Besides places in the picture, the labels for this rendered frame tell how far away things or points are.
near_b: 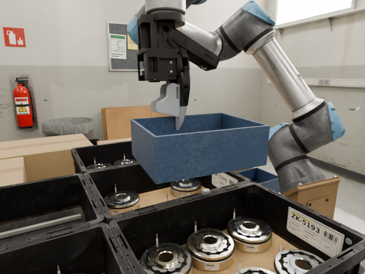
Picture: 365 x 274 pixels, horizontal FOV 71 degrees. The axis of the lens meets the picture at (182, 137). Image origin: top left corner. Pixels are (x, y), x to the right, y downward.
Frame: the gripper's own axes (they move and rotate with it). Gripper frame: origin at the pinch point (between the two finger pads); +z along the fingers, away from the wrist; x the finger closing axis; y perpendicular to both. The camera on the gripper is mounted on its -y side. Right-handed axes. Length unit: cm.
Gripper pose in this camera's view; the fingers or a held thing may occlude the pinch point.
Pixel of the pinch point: (179, 123)
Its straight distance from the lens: 52.2
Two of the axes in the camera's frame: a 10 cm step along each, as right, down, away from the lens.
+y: -9.3, 0.9, -3.7
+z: 0.3, 9.8, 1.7
